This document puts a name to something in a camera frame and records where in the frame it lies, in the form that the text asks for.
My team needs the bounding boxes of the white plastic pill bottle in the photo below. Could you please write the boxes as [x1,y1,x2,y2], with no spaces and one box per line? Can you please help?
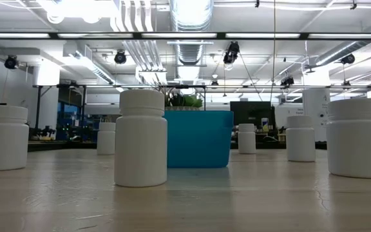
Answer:
[0,104,30,171]
[285,115,316,163]
[325,98,371,179]
[237,123,257,155]
[113,89,168,188]
[96,122,117,156]

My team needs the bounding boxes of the teal plastic basket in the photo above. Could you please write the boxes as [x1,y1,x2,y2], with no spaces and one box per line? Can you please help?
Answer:
[163,110,234,169]

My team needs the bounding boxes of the white round column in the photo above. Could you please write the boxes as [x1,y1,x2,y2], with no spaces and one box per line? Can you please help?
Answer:
[32,61,61,130]
[302,69,331,142]

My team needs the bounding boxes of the silver ventilation duct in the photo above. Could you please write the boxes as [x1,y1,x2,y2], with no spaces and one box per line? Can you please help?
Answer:
[168,0,214,67]

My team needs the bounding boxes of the thin hanging cable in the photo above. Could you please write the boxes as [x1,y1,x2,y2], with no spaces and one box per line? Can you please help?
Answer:
[269,0,277,103]

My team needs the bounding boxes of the black aluminium table frame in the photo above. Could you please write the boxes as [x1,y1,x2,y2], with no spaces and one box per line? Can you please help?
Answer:
[27,140,371,155]

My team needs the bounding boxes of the black background rig frame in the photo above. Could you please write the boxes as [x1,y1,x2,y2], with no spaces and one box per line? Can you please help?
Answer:
[32,84,207,130]

